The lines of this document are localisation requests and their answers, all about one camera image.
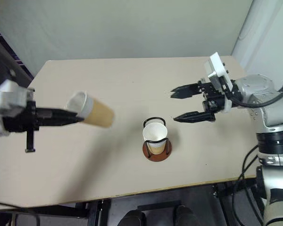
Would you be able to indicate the white paper cup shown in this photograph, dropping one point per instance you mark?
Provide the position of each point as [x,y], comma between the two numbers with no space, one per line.
[154,134]

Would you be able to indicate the dark rounded shape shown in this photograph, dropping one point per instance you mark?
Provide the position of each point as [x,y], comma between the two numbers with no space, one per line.
[132,217]
[184,215]

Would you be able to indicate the dark furniture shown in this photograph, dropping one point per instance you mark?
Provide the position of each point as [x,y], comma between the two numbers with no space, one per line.
[4,58]

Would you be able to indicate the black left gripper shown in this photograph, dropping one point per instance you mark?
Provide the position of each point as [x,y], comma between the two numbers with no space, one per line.
[19,120]

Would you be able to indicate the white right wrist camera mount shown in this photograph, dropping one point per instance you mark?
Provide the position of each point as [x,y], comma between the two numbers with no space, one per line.
[217,68]

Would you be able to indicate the black table frame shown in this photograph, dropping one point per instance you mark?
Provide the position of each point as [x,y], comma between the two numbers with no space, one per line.
[99,212]

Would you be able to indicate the brown paper cup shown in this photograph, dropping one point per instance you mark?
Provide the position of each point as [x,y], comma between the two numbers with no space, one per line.
[100,115]

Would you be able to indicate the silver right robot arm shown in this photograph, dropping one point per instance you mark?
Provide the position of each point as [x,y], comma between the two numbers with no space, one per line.
[271,113]

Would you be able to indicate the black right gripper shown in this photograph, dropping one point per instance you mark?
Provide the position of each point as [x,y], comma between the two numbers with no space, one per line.
[214,103]

